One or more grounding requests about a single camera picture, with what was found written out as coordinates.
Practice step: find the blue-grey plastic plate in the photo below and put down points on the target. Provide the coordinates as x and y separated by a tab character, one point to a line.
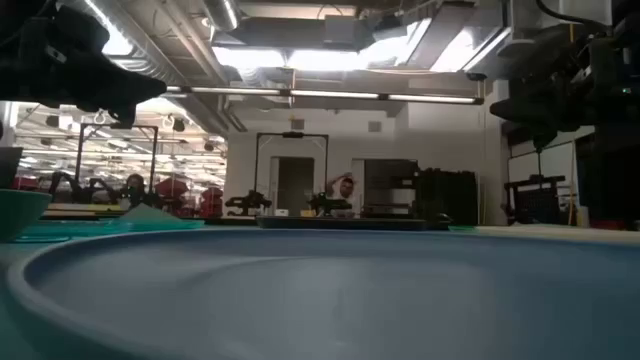
325	295

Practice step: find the black metal frame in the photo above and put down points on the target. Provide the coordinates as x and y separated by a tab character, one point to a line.
153	150
292	135

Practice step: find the green plastic bowl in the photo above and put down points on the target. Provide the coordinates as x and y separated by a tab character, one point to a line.
20	212

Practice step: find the grey wall vent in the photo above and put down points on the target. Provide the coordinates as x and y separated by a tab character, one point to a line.
297	124

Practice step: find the long tube light bar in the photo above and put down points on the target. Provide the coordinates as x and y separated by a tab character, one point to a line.
330	94

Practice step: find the black equipment cart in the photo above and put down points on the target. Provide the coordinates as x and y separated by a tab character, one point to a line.
535	200

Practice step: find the dark monitor screen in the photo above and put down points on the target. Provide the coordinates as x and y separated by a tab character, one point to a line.
10	167

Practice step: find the black stacked crates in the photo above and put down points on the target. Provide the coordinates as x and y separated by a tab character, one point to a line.
447	197

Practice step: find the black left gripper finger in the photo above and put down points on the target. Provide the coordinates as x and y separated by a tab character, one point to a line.
135	87
125	115

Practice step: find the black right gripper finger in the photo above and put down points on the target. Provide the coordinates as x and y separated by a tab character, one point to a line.
510	110
542	135

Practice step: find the teal transparent plastic plate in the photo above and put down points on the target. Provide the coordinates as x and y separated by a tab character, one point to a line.
75	229

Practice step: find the grey ceiling ventilation box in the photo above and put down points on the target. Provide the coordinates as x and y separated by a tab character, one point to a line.
345	32

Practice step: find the red cloth cover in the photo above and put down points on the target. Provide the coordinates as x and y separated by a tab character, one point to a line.
171	189
212	201

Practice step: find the silver round air duct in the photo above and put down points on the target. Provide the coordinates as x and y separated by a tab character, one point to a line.
222	12

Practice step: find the black security camera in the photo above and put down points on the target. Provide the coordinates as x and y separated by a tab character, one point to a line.
476	76

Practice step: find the person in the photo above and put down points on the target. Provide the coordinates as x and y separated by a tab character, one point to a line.
135	189
344	192

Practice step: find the black background robot arm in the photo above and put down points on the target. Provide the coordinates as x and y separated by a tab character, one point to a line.
248	202
327	203
75	187

